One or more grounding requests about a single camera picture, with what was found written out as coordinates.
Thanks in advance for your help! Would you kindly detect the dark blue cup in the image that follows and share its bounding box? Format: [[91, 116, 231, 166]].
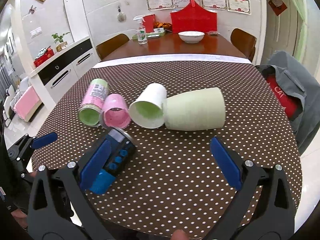
[[89, 128, 136, 195]]

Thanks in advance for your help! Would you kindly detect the pink green labelled cup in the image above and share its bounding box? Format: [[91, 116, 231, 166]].
[[78, 79, 109, 127]]

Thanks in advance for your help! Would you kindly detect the large pale green cup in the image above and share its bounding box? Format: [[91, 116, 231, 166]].
[[163, 87, 226, 131]]

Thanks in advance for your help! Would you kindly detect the white paper cup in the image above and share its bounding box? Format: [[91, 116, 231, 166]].
[[129, 83, 167, 129]]

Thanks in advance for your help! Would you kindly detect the right hand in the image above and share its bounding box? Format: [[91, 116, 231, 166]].
[[170, 230, 189, 240]]

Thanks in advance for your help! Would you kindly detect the pink towel on sofa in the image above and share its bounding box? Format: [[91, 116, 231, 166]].
[[13, 86, 42, 122]]

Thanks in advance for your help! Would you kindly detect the white sideboard cabinet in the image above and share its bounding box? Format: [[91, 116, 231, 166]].
[[29, 37, 99, 105]]

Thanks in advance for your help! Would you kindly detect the brown polka dot tablecloth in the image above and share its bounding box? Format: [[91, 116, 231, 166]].
[[32, 61, 302, 239]]

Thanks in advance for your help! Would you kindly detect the red box on sideboard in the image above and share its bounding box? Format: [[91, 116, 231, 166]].
[[34, 46, 54, 68]]

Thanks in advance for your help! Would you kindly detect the red cat bag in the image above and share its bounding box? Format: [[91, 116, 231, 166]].
[[266, 75, 302, 121]]

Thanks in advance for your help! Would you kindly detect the small potted plant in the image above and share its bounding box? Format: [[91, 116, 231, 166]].
[[52, 32, 69, 52]]

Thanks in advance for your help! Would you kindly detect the grey jacket on chair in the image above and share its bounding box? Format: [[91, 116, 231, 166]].
[[256, 51, 319, 154]]

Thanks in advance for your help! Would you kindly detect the left brown chair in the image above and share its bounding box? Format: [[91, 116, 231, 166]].
[[96, 34, 130, 61]]

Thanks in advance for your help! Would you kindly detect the brown chair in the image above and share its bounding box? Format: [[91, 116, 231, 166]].
[[96, 34, 130, 61], [230, 28, 257, 62]]

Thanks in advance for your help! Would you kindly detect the right brown chair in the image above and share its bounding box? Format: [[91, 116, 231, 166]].
[[230, 28, 257, 62]]

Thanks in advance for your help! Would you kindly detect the clear spray bottle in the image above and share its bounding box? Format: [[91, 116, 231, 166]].
[[133, 15, 148, 45]]

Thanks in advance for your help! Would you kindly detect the green tray with boxes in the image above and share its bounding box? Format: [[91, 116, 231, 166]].
[[146, 28, 166, 38]]

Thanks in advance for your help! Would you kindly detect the red envelope box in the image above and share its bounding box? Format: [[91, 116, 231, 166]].
[[143, 14, 156, 33]]

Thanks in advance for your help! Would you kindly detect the white bowl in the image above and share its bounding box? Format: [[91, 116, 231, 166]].
[[178, 31, 204, 44]]

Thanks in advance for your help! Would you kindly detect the red door decoration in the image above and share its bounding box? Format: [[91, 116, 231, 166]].
[[268, 0, 287, 16]]

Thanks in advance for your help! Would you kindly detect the red gift bag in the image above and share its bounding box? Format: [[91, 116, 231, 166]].
[[170, 0, 217, 34]]

